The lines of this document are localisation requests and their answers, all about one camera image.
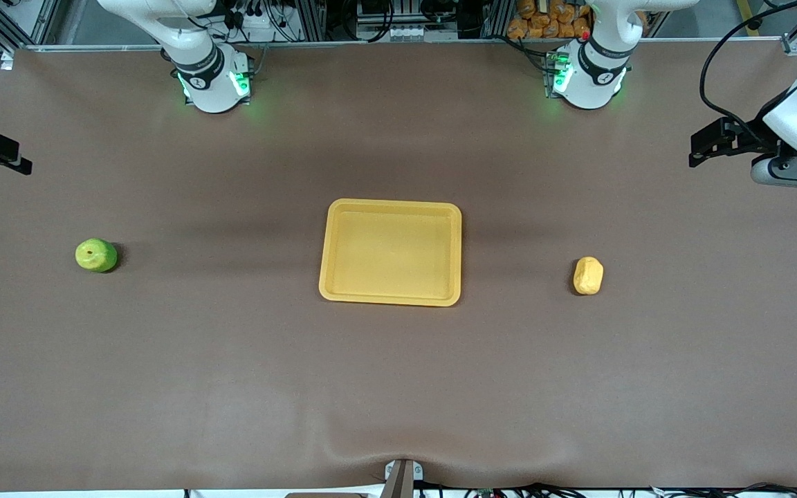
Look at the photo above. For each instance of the yellow plastic tray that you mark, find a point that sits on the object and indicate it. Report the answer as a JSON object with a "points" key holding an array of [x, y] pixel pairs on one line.
{"points": [[390, 252]]}

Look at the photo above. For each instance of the green apple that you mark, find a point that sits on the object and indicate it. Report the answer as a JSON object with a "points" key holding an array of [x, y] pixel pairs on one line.
{"points": [[96, 255]]}

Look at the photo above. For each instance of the white power strip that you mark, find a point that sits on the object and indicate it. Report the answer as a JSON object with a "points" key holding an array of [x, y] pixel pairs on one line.
{"points": [[407, 32]]}

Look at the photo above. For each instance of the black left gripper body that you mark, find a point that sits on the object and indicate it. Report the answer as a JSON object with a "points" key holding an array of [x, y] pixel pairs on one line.
{"points": [[748, 137]]}

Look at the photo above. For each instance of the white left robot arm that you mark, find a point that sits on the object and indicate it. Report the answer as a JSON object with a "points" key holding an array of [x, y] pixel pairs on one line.
{"points": [[596, 76]]}

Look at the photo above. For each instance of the metal table clamp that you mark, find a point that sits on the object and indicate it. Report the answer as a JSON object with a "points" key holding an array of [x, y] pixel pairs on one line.
{"points": [[403, 478]]}

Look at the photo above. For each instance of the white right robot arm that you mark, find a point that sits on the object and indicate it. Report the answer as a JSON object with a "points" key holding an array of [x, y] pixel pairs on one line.
{"points": [[208, 83]]}

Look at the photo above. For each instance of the bag of orange items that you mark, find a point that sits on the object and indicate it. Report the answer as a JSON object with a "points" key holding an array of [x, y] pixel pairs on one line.
{"points": [[547, 19]]}

